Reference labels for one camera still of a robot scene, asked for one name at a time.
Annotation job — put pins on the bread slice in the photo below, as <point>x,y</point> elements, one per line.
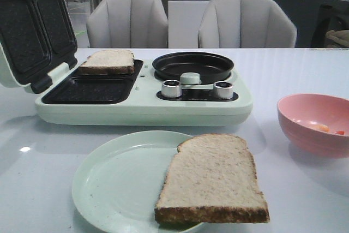
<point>212,179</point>
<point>108,62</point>

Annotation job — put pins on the pink bowl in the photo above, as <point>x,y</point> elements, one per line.
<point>298,113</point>

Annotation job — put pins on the mint green breakfast maker lid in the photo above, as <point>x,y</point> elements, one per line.
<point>37,40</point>

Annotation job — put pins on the shrimp with red tail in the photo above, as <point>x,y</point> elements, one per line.
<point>340,132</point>

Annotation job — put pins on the mint green breakfast maker base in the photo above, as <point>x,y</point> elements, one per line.
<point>136,100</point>

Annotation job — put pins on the left silver control knob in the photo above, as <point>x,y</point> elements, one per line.
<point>171,89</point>

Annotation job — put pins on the silver control knob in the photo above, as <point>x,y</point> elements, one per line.
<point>223,90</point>
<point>171,89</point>

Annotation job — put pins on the right silver control knob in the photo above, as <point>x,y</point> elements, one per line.
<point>223,90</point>

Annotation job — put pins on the black round frying pan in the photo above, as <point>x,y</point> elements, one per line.
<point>211,67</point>

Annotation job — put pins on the left grey upholstered chair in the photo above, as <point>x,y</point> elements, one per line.
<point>128,24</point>

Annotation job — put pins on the grey upholstered chair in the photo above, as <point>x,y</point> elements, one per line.
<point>245,24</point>
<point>128,24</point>

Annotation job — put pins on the right grey upholstered chair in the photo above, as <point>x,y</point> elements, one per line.
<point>245,24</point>

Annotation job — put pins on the mint green plate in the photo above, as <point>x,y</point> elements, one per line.
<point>117,186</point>

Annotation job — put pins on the white refrigerator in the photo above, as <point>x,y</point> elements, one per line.
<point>184,20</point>

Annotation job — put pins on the beige cushion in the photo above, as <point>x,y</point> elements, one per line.
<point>339,37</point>

